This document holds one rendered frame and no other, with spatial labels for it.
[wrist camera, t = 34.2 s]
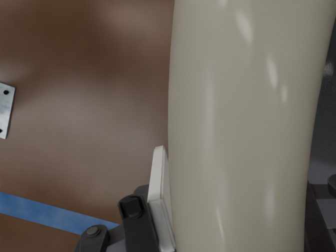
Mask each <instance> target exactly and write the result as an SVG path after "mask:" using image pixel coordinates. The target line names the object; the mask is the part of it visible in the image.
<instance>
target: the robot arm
mask: <svg viewBox="0 0 336 252"><path fill-rule="evenodd" d="M117 207H118V210H119V213H120V216H121V219H122V224H120V225H118V226H116V227H114V228H111V229H109V230H108V228H107V227H106V226H105V225H103V224H97V225H93V226H90V227H89V228H87V229H86V230H85V231H84V232H83V233H82V234H81V235H80V237H79V239H78V242H77V244H76V246H75V248H74V250H73V252H160V249H161V252H174V251H175V249H176V242H175V234H174V227H173V217H172V206H171V195H170V177H169V159H168V156H167V152H166V148H165V146H164V147H163V145H162V146H157V147H155V149H154V152H153V160H152V167H151V175H150V182H149V184H146V185H141V186H138V187H137V188H136V189H135V190H134V192H133V194H131V195H128V196H126V197H124V198H122V199H121V200H120V201H119V202H118V204H117ZM328 229H332V230H333V232H334V233H335V235H336V174H333V175H331V176H330V177H328V179H327V184H312V183H309V181H308V180H307V189H306V200H305V220H304V252H336V248H335V246H334V243H333V241H332V238H331V236H330V233H329V231H328ZM159 246H160V249H159Z"/></svg>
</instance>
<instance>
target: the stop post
mask: <svg viewBox="0 0 336 252"><path fill-rule="evenodd" d="M15 92H16V87H14V86H11V85H8V84H5V83H2V82H0V138H3V139H6V138H7V135H8V129H9V124H10V119H11V114H12V108H13V103H14V98H15Z"/></svg>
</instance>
